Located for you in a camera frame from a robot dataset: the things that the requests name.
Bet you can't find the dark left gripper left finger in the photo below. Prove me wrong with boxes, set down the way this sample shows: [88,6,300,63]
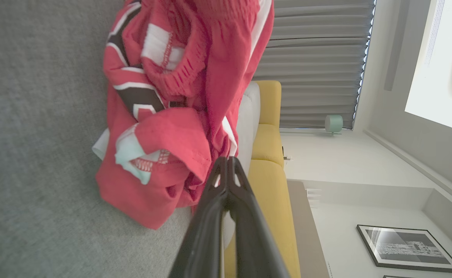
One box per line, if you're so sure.
[168,156,228,278]

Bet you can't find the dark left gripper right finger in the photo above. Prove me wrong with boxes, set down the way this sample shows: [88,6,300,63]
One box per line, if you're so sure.
[227,156,290,278]

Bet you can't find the red Bulls 23 jersey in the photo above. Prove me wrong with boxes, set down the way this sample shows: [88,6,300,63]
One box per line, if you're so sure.
[92,0,213,231]

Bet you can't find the red shorts with white trim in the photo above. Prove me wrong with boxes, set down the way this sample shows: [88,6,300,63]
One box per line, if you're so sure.
[141,0,275,217]

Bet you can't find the yellow cushion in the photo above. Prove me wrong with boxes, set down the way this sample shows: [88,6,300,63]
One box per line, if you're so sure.
[224,80,301,278]

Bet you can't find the small grey sofa cushion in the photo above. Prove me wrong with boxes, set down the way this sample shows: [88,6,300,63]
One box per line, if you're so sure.
[222,81,261,249]

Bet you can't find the mint green lamp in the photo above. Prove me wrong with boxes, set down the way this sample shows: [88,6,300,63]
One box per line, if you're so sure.
[324,114,343,136]

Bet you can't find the black framed picture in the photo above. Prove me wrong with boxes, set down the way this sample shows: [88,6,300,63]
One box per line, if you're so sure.
[356,224,452,274]

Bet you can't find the grey pleated curtain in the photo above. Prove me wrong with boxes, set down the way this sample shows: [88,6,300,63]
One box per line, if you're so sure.
[252,0,376,130]

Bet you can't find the large grey sofa seat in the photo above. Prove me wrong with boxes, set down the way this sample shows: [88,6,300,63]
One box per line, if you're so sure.
[0,0,226,278]

